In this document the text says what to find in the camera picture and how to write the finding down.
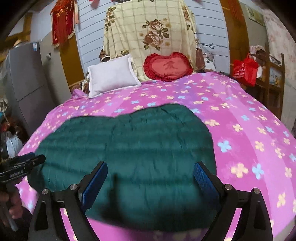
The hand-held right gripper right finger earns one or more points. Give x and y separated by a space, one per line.
204 183

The framed wall picture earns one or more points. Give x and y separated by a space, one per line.
255 15

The wall switch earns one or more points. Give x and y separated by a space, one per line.
48 56

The green puffer jacket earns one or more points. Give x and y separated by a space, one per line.
127 150

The pink floral hanging cloth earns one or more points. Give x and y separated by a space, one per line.
282 46

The red shopping bag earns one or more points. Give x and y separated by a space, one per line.
245 69

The white pillow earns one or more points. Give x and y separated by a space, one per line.
111 74

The brown floral quilt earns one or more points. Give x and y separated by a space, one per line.
104 56

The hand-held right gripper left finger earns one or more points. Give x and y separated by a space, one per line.
94 185

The red heart cushion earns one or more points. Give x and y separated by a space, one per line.
168 67

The pink floral bed sheet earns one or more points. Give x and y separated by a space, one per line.
242 139

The cream rose print blanket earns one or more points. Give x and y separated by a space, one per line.
129 34

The person's left hand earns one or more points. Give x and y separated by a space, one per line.
15 205

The red tasselled wall banner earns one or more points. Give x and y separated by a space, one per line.
62 25

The white plastic bag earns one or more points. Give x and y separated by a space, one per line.
13 144

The wooden shelf rack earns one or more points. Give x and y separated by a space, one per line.
281 81

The grey refrigerator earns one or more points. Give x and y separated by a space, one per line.
27 81

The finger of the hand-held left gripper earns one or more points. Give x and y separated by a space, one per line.
22 158
37 162

